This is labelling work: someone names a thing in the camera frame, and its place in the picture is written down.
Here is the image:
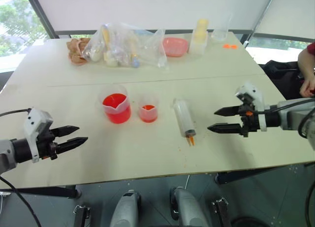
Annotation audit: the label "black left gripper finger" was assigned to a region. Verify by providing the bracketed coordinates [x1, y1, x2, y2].
[55, 137, 89, 155]
[50, 125, 80, 139]

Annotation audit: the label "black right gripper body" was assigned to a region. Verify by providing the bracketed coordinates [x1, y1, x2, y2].
[237, 94, 261, 138]

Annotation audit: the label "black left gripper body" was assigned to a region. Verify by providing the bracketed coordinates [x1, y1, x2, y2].
[36, 129, 60, 161]

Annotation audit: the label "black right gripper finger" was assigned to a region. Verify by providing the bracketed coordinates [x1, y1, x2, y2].
[214, 105, 241, 117]
[207, 123, 244, 135]

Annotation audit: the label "large clear syringe orange tip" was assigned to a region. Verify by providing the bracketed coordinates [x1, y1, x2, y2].
[172, 97, 198, 147]

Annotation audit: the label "large beaker with red liquid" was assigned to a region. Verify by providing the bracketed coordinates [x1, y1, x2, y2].
[97, 85, 132, 125]

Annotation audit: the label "small beaker with red liquid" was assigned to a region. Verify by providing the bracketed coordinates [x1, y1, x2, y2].
[137, 94, 158, 124]

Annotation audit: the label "person's bare hand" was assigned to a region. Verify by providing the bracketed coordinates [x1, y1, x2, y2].
[300, 76, 315, 98]

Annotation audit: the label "black bag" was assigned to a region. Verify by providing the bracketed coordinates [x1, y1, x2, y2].
[260, 60, 306, 100]

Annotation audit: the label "black clamp silver latch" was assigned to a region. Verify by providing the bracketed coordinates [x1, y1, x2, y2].
[73, 204, 91, 227]
[211, 197, 232, 227]

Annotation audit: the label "clear container yellow lids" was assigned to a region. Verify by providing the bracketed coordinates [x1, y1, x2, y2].
[189, 18, 210, 55]

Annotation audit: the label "empty clear beaker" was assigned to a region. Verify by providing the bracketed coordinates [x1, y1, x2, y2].
[211, 14, 233, 42]

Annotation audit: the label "tan crumpled cloth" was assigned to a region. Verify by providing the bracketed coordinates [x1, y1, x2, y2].
[67, 37, 91, 65]

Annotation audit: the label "white bottle in bag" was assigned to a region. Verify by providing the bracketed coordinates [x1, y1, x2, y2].
[88, 46, 103, 63]

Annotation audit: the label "pink plastic dish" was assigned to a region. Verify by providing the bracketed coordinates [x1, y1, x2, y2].
[162, 37, 189, 58]

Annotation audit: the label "grey robot leg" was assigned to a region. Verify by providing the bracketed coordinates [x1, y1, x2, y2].
[169, 187, 210, 227]
[109, 189, 143, 227]

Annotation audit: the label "small clear plastic bag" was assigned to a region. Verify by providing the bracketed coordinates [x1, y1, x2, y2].
[145, 28, 170, 70]

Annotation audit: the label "large clear plastic bag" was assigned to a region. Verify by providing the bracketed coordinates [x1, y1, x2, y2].
[82, 22, 148, 69]

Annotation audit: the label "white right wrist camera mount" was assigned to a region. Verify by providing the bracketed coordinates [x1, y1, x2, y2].
[234, 82, 270, 132]

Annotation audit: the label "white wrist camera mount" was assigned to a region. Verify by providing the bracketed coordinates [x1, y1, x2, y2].
[234, 82, 270, 132]
[23, 108, 54, 163]

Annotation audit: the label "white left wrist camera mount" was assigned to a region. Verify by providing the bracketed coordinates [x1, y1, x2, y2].
[23, 108, 54, 163]

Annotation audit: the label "black table frame bar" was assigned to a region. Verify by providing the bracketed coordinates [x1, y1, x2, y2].
[0, 184, 82, 199]

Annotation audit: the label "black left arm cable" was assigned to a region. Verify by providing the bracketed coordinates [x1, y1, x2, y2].
[0, 108, 32, 117]

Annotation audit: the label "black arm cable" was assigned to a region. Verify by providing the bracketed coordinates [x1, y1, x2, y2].
[0, 108, 32, 117]
[257, 98, 315, 139]

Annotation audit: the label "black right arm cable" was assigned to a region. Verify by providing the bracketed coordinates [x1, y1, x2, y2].
[257, 98, 315, 139]

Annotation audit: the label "yellow handled utensil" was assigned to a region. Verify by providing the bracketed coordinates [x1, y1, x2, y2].
[101, 26, 111, 46]

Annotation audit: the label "dark window frame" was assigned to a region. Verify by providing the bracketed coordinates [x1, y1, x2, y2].
[24, 0, 60, 40]

